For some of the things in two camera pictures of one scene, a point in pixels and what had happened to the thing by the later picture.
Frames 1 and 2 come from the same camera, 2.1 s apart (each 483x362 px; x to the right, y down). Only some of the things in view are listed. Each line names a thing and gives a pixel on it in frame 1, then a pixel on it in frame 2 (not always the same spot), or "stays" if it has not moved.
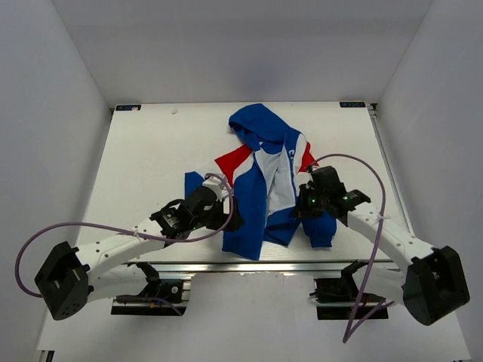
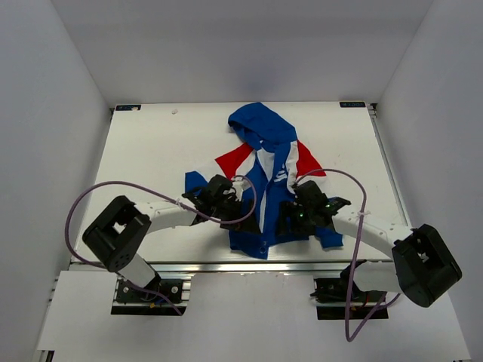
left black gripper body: (215, 218) stays
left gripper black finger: (235, 222) -> (240, 210)
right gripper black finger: (306, 207) -> (287, 223)
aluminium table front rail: (296, 266) stays
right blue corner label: (352, 104) stays
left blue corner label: (127, 107) stays
